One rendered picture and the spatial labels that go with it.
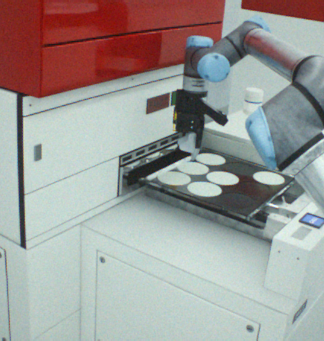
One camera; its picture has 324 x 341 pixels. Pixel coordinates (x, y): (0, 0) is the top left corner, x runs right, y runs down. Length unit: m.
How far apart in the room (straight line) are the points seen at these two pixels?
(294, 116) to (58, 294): 0.86
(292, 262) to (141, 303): 0.45
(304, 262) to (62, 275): 0.68
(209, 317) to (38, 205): 0.51
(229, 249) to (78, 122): 0.51
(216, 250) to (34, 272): 0.48
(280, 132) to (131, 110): 0.61
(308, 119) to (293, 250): 0.33
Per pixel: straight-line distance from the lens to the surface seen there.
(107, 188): 1.59
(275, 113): 1.08
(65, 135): 1.38
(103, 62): 1.35
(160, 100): 1.68
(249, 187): 1.65
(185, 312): 1.43
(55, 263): 1.52
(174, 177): 1.66
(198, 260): 1.41
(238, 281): 1.35
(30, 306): 1.52
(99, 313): 1.65
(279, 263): 1.29
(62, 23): 1.23
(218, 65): 1.41
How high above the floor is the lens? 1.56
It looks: 22 degrees down
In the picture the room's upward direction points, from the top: 5 degrees clockwise
